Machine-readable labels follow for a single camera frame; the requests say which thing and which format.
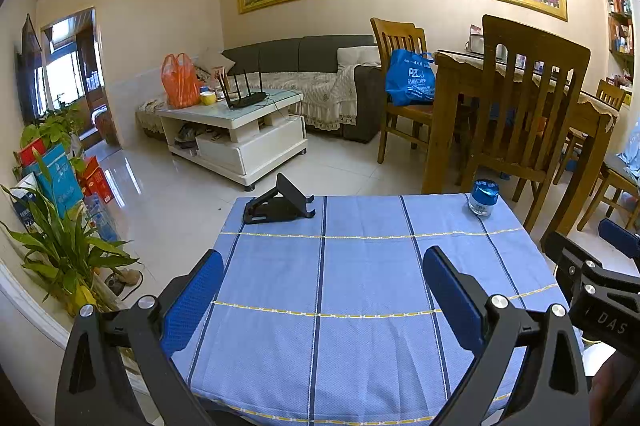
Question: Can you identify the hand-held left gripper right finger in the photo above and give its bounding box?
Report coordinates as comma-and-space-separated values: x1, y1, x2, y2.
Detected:
422, 246, 593, 426

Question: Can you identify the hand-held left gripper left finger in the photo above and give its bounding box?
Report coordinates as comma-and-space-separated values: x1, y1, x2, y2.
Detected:
55, 249, 226, 426

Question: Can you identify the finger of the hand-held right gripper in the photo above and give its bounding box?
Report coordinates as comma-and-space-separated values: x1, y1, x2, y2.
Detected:
599, 219, 640, 260
544, 231, 604, 303

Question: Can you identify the wooden chair with blue blanket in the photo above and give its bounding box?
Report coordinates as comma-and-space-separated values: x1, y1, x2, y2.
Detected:
577, 156, 640, 233

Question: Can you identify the dark grey seat cushion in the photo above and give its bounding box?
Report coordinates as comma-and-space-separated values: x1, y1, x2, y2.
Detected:
602, 161, 640, 188

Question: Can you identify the light blue blanket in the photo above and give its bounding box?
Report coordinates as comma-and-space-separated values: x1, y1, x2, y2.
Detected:
617, 141, 640, 183

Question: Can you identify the blue striped tablecloth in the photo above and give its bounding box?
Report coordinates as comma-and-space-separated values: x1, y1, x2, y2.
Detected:
172, 193, 586, 426

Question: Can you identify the glass jar blue lid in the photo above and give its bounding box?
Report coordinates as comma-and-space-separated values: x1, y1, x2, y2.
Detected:
468, 179, 500, 217

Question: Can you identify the pack of water bottles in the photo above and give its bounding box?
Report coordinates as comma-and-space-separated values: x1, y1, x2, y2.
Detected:
82, 193, 122, 243

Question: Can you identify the black phone stand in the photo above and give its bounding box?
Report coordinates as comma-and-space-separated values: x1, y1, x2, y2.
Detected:
243, 173, 317, 225

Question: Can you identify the large leafy potted plant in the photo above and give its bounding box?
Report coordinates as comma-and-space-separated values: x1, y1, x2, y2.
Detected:
0, 161, 142, 316

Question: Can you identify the beige lace table cover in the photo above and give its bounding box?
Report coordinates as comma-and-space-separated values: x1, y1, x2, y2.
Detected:
437, 50, 621, 123

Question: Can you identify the plain wooden chair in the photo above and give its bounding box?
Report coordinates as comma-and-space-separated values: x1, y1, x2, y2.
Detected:
552, 79, 627, 185

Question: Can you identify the red gift box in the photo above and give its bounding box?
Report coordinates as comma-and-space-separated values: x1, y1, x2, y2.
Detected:
75, 156, 114, 203

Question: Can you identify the white coffee table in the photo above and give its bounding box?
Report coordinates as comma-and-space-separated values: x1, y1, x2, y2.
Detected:
155, 89, 309, 187

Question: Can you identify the blue gift box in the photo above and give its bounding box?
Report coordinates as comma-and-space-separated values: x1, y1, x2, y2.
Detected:
22, 143, 84, 220

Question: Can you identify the wooden dining table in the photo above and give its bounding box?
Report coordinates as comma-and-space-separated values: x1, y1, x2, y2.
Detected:
422, 50, 619, 252

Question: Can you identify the black wifi router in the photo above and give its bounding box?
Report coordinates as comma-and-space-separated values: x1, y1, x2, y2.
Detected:
216, 69, 269, 110

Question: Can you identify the orange plastic bag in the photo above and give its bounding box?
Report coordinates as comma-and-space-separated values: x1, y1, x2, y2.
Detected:
161, 53, 204, 109

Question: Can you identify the blue shopping bag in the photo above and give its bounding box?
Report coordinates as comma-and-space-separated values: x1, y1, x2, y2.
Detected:
385, 49, 437, 107

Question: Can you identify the small leafy potted plant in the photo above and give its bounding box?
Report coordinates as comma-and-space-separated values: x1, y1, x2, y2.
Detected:
20, 101, 89, 173

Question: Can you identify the tall slatted wooden chair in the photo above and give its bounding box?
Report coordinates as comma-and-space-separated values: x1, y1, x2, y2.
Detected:
459, 15, 592, 234

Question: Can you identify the tissue box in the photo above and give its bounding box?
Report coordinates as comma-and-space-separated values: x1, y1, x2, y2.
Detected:
465, 25, 485, 54

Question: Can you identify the white sofa pillow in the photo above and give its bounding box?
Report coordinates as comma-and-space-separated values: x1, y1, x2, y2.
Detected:
336, 46, 382, 68

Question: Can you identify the dark grey sofa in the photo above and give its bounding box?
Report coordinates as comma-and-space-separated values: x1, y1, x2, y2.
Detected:
137, 35, 387, 145

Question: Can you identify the wooden chair holding blue bag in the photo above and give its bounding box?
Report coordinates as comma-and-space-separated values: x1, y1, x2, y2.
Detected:
370, 17, 437, 165

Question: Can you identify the wall shelf with goods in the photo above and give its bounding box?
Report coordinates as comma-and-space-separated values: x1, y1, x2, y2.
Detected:
605, 0, 637, 78

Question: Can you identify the wall television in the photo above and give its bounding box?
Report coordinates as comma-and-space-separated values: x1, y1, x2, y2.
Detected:
17, 14, 44, 125

